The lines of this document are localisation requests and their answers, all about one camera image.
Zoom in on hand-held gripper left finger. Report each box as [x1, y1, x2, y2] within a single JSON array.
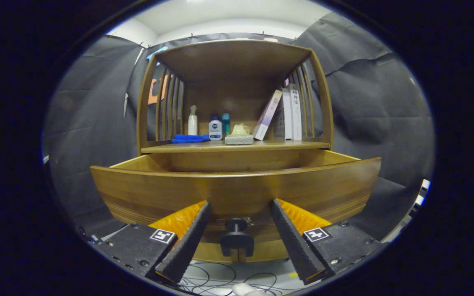
[[93, 201, 211, 287]]

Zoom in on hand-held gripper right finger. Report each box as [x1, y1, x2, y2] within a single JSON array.
[[271, 199, 386, 285]]

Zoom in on wooden drawer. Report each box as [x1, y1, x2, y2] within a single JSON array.
[[90, 149, 382, 264]]

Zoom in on wooden countertop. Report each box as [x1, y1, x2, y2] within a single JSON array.
[[141, 140, 331, 154]]

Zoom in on wooden cabinet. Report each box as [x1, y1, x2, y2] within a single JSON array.
[[136, 39, 334, 165]]

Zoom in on blue cloth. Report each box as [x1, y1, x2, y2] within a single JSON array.
[[171, 134, 211, 144]]

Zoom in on white bottle blue cap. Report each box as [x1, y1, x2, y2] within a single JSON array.
[[209, 114, 223, 141]]

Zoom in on white pump bottle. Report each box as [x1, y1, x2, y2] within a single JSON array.
[[188, 105, 198, 136]]

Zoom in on patterned book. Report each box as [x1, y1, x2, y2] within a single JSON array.
[[273, 103, 286, 140]]

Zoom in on purple book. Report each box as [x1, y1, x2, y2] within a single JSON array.
[[253, 90, 283, 141]]

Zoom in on white book printed spine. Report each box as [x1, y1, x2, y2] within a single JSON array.
[[288, 83, 302, 141]]

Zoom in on black floor cables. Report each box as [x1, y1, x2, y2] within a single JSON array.
[[179, 263, 299, 296]]

